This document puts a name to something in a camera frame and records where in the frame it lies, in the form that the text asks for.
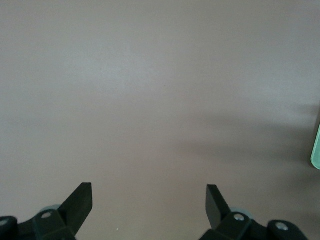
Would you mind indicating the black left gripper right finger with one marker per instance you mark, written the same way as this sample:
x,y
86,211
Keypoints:
x,y
230,227

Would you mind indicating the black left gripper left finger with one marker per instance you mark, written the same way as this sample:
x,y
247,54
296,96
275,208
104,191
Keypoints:
x,y
60,222

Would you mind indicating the brown table mat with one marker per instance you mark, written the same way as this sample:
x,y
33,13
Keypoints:
x,y
150,75

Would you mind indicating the light green rectangular tray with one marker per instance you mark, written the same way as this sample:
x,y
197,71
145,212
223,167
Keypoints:
x,y
316,152

